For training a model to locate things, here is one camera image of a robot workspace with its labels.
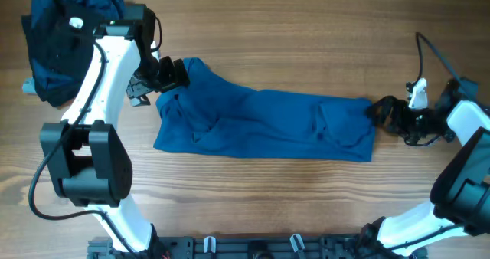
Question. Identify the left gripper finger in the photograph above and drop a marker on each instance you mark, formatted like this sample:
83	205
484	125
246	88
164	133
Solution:
181	74
166	75

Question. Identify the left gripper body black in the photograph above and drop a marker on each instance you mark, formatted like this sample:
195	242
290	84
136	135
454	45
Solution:
168	73

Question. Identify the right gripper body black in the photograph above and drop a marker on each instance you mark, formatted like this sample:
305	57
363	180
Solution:
395	113

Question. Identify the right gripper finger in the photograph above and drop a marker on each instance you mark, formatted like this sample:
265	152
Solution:
396	126
381	111

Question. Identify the blue t-shirt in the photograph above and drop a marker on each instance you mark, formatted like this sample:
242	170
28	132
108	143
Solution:
212	116

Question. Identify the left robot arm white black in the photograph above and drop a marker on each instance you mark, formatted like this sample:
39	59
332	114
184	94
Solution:
83	153

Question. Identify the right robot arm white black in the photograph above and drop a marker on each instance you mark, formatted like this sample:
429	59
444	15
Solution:
459	199

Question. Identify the black folded garment on pile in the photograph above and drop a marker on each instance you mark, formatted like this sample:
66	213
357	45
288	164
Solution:
59	36

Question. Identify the light grey folded garment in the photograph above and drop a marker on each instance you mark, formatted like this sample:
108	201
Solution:
28	87

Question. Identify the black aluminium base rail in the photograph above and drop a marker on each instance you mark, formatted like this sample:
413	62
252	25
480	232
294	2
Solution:
330	246

